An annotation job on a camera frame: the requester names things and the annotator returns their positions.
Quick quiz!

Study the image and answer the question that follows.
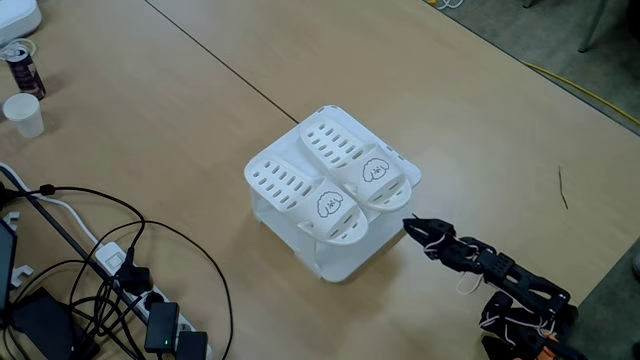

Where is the white slipper with dog print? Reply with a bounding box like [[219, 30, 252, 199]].
[[243, 155, 370, 246], [298, 118, 413, 213]]

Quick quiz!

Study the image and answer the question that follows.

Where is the white two-tier shoe rack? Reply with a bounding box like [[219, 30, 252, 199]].
[[247, 104, 423, 284]]

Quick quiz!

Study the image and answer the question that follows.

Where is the large black power adapter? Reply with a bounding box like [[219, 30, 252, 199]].
[[175, 330, 209, 360]]

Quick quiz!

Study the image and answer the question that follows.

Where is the grey chair leg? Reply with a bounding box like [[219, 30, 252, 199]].
[[577, 0, 617, 54]]

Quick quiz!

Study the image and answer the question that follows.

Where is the black plug-in charger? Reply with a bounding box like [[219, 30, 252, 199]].
[[116, 248, 154, 297]]

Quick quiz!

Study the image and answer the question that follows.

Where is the white power strip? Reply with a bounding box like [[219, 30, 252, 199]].
[[93, 241, 215, 360]]

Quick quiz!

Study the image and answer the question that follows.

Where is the black flat box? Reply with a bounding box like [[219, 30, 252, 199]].
[[10, 287, 100, 360]]

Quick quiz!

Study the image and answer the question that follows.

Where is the white paper cup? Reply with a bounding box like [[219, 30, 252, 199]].
[[2, 92, 45, 140]]

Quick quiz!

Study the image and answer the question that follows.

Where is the dark purple drink can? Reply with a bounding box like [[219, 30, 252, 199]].
[[4, 45, 47, 101]]

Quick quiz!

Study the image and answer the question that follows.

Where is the white flat device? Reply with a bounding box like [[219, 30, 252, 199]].
[[0, 0, 43, 47]]

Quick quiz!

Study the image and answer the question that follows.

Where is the long black looping cable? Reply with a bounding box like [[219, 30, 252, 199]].
[[67, 219, 235, 360]]

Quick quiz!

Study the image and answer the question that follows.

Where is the yellow floor cable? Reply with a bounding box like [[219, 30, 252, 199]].
[[521, 60, 640, 128]]

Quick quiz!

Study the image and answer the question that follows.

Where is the white power strip cable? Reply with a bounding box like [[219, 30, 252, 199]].
[[0, 160, 104, 247]]

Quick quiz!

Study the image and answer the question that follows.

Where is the black cable with ferrite bead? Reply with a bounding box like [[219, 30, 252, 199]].
[[4, 183, 147, 261]]

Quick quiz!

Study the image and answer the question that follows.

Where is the white printed bracket part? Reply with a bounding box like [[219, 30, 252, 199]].
[[1, 211, 35, 290]]

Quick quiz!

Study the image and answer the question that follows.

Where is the white coiled cable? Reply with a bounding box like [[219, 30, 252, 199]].
[[0, 38, 37, 62]]

